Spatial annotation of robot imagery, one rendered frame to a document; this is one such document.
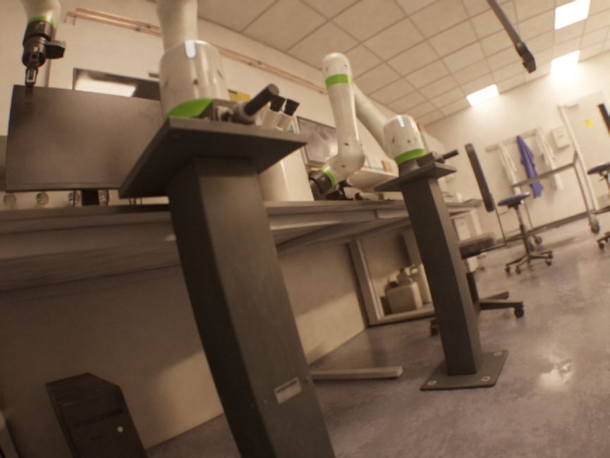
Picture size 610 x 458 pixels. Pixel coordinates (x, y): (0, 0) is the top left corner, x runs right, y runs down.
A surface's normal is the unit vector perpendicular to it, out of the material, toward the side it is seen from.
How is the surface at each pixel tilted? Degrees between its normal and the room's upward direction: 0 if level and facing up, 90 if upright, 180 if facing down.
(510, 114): 90
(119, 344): 90
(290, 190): 90
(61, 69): 90
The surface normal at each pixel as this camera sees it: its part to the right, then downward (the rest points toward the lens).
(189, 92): 0.13, -0.15
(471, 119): -0.61, 0.07
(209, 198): 0.69, -0.27
